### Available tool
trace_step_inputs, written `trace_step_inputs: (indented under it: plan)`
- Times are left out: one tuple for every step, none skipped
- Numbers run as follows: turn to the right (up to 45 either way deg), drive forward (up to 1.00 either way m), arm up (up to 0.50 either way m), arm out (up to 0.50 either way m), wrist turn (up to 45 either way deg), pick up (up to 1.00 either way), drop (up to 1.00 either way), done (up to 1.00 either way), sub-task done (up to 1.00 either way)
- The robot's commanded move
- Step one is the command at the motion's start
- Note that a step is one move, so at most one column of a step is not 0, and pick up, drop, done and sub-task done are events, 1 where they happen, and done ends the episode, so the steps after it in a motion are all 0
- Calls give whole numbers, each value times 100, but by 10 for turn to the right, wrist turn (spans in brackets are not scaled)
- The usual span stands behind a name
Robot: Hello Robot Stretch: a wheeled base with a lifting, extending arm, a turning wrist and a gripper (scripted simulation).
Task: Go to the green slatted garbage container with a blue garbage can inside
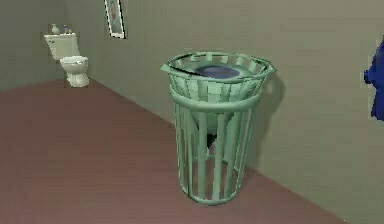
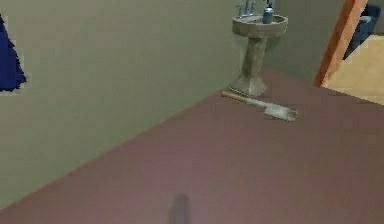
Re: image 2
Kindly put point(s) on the silver sink faucet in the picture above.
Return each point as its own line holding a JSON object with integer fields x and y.
{"x": 246, "y": 9}

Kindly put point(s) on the blue soap dispenser bottle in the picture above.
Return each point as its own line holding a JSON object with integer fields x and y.
{"x": 267, "y": 15}

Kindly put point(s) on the blue hanging towel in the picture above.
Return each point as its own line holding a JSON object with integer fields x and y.
{"x": 9, "y": 68}

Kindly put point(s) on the dark blue armchair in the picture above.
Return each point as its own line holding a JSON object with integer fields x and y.
{"x": 363, "y": 28}

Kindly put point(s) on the stone pedestal sink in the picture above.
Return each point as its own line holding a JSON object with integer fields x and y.
{"x": 254, "y": 56}

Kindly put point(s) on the orange wooden door frame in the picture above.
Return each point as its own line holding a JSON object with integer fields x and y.
{"x": 338, "y": 40}

